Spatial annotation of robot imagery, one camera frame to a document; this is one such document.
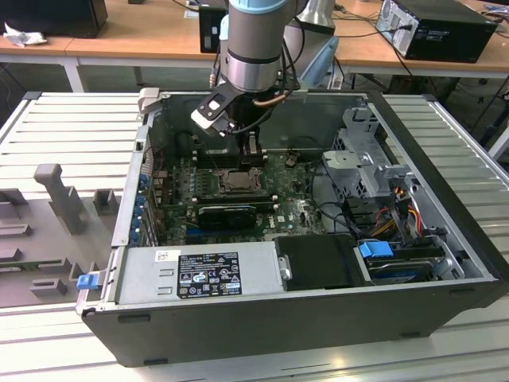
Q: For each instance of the black open PC case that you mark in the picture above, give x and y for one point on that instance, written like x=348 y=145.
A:
x=238 y=330

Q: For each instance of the blue case latch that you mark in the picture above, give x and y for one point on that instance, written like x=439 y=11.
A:
x=86 y=282

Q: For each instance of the grey parts rack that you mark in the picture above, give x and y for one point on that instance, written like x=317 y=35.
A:
x=47 y=223

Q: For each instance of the blue card retainer strip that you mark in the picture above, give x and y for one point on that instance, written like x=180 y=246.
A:
x=140 y=207

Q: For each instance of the large black box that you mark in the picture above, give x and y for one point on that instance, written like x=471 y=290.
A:
x=51 y=16

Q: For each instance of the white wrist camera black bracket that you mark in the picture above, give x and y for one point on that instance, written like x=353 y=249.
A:
x=210 y=111

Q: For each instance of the small upright black PC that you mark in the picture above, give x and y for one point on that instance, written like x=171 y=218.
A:
x=208 y=28

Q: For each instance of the hard disk with blue label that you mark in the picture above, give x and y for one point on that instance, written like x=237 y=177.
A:
x=401 y=272

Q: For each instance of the white power strip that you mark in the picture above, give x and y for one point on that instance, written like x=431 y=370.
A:
x=336 y=81

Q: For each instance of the silver power supply with label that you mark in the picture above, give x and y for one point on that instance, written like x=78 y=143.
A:
x=139 y=274

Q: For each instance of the crumpled white paper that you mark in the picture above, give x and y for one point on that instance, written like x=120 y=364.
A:
x=24 y=36

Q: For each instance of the blue disk carrier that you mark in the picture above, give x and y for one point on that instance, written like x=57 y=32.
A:
x=374 y=252

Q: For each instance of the black plastic shroud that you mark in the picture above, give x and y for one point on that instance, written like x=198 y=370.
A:
x=314 y=262

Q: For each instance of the black round cylinder part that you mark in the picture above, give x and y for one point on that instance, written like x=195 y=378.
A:
x=185 y=143

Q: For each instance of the long wooden desk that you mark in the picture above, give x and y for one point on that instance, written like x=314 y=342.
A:
x=139 y=36

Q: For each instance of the black PC tower lying flat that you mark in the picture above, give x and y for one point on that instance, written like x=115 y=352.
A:
x=449 y=37

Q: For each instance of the silver drive cage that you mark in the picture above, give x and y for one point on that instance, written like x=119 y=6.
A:
x=358 y=159

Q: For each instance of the black graphics card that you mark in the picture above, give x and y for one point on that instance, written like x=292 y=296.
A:
x=226 y=218

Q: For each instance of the green motherboard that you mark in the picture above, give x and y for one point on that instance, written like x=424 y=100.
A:
x=286 y=199

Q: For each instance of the pale blue teach pendant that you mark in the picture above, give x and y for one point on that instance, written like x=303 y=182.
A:
x=322 y=59

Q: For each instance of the black RAM slot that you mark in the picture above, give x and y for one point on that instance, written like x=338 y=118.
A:
x=266 y=203
x=214 y=162
x=214 y=153
x=238 y=196

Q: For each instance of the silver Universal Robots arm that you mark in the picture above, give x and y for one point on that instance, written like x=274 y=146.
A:
x=254 y=36

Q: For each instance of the CPU socket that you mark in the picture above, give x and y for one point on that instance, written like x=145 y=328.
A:
x=263 y=187

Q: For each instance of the wooden desk with PC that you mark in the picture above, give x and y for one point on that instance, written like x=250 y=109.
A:
x=366 y=47

